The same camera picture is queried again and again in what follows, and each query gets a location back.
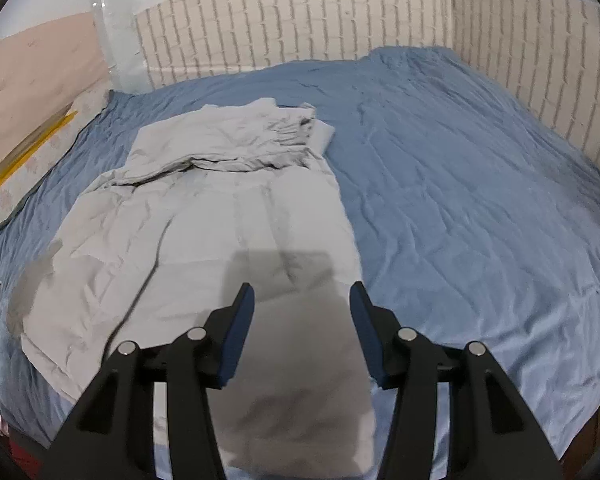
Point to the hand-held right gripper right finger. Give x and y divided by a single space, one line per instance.
372 340

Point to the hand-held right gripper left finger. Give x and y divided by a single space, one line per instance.
235 340

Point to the white padded coat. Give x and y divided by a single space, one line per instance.
205 210

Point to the blue bed sheet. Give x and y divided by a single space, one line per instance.
455 185

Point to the floral mattress cover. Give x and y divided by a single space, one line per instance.
30 185

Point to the clear plastic sheet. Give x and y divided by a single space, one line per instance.
117 35

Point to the pink patterned board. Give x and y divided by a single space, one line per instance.
30 75

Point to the wooden bed frame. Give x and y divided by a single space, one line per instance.
587 435

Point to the brick pattern wall padding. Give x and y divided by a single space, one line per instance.
545 70
290 25

